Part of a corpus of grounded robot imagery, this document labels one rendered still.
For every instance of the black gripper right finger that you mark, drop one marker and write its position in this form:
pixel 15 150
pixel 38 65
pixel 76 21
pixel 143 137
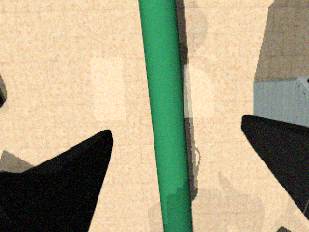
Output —
pixel 284 148

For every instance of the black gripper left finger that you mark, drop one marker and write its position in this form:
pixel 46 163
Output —
pixel 60 194

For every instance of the green cylinder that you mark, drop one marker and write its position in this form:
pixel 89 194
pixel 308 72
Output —
pixel 160 35

